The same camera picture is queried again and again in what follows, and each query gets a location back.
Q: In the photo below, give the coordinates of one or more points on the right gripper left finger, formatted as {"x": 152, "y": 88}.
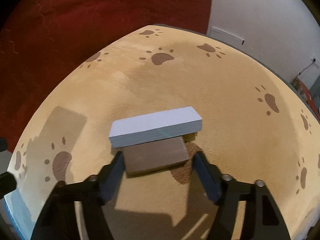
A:
{"x": 57, "y": 219}

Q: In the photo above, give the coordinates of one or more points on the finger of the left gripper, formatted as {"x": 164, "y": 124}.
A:
{"x": 8, "y": 184}
{"x": 3, "y": 144}

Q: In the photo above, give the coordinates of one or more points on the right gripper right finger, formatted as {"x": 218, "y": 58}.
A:
{"x": 262, "y": 220}

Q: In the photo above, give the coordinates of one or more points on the brown block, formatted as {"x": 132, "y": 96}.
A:
{"x": 154, "y": 156}

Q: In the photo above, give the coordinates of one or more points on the red curtain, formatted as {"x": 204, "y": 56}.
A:
{"x": 42, "y": 41}

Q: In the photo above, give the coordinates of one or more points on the red patterned bag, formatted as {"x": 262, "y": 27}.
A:
{"x": 303, "y": 91}

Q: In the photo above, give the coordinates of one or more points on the long white block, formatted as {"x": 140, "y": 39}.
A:
{"x": 154, "y": 126}

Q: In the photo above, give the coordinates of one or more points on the wall power socket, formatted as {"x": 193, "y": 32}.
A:
{"x": 315, "y": 61}

